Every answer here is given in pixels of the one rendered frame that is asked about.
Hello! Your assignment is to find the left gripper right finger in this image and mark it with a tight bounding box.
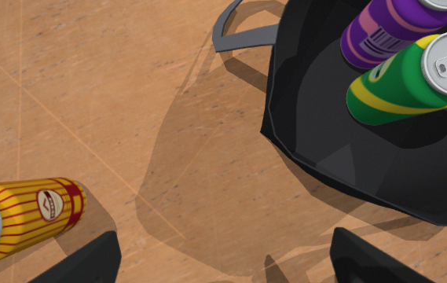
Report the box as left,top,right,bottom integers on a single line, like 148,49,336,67
330,227,435,283

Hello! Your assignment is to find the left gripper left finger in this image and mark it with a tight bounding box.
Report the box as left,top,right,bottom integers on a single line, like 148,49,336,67
28,230,122,283

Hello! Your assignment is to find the purple drink can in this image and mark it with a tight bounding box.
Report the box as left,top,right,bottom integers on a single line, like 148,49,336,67
340,0,447,69

